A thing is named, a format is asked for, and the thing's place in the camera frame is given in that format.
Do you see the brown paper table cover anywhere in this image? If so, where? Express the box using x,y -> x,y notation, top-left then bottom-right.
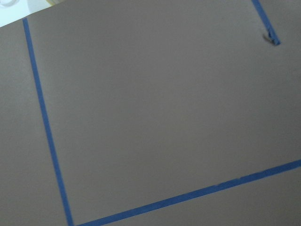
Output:
0,0 -> 301,226

